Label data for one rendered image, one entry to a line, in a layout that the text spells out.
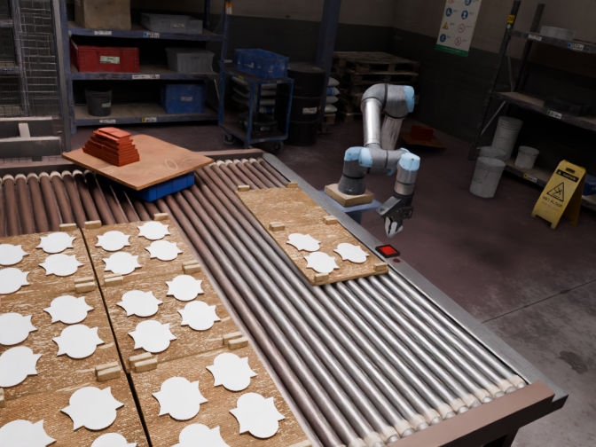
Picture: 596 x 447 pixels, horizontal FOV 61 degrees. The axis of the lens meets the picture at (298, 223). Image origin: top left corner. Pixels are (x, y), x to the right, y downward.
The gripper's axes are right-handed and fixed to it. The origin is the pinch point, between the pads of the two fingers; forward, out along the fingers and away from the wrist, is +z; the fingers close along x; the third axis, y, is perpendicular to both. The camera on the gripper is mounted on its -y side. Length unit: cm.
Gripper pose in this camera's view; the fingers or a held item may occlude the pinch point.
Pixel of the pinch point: (388, 236)
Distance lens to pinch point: 213.9
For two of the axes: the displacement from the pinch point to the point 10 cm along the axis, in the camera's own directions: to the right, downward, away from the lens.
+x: -6.0, -4.3, 6.8
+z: -1.2, 8.8, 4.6
